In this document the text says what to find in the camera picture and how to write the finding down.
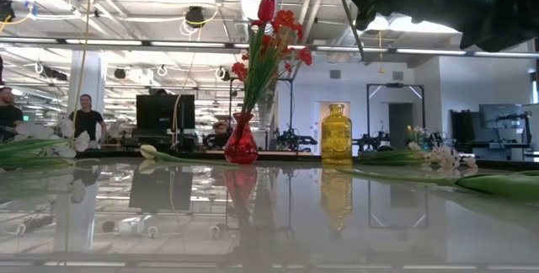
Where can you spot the red artificial tulip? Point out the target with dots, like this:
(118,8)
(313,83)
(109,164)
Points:
(266,9)
(497,184)

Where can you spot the white artificial flower bunch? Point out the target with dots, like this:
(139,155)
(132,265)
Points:
(444,155)

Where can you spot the red glass vase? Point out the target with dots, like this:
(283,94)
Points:
(241,144)

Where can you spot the peach artificial tulip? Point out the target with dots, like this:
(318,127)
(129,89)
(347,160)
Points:
(147,151)

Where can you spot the green stem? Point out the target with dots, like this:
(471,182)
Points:
(33,131)

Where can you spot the black background robot arm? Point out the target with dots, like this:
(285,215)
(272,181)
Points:
(295,140)
(372,141)

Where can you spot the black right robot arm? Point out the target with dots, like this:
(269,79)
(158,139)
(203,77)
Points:
(505,12)

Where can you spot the yellow glass vase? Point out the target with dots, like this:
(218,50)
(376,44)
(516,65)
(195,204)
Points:
(337,138)

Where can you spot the red artificial flower bunch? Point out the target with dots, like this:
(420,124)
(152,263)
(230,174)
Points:
(284,18)

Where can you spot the long ceiling light strip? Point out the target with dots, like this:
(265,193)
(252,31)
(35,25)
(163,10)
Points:
(431,51)
(189,44)
(105,42)

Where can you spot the black ceiling lamp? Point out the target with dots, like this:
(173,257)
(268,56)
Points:
(194,16)

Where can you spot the black computer monitor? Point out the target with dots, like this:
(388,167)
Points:
(501,116)
(164,113)

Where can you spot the small background flower bunch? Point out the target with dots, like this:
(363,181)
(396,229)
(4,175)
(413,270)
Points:
(414,134)

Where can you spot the person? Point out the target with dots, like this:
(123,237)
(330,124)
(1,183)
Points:
(8,117)
(220,132)
(86,123)

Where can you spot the black metal frame rig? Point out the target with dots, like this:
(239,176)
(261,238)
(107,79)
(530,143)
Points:
(396,85)

